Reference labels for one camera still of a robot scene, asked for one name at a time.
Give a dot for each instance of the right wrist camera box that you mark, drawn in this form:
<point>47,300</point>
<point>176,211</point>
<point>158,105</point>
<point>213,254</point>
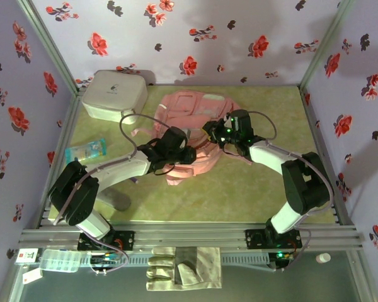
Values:
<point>228,119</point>

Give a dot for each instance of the small circuit board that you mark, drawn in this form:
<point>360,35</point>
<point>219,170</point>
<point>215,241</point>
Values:
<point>105,259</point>
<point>280,256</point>

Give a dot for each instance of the beige work glove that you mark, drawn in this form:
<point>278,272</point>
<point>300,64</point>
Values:
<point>160,261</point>

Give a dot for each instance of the aluminium corner post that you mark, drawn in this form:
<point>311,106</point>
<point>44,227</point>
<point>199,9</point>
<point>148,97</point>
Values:
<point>48,41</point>
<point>327,41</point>

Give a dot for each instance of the long aluminium base rail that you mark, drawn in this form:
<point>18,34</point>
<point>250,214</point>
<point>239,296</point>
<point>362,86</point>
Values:
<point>189,236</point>

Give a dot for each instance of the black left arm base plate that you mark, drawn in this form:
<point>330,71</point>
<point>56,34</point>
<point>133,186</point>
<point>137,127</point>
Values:
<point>127,239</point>

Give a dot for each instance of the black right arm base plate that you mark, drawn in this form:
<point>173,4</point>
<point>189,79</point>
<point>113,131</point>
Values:
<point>253,239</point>

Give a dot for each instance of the pink school backpack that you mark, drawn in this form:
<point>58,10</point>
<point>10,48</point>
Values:
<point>182,107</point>

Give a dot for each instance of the white zippered storage case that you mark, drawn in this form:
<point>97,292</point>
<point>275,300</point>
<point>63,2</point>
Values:
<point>113,91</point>

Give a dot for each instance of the white red printed card box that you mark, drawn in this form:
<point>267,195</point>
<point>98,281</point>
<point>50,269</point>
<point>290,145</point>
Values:
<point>26,255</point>

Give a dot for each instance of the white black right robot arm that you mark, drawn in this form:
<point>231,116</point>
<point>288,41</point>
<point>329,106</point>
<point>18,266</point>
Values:
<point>267,157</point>

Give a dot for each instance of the clear plastic organiser box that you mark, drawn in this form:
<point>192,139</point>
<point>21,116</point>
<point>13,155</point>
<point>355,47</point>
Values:
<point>60,261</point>

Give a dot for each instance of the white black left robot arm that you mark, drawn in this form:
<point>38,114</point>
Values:
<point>119,170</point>

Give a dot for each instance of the white paper tag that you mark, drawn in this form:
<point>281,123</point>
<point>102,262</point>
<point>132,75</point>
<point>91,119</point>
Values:
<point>31,277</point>

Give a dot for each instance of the aluminium side rail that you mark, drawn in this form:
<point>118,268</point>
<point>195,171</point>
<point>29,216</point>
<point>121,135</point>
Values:
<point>311,119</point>
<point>67,126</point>

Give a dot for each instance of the teal wet wipes pack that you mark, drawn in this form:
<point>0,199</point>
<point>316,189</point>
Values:
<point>86,151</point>

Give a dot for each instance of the small white bottle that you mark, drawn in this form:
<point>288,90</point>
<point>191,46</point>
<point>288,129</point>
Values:
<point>323,258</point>

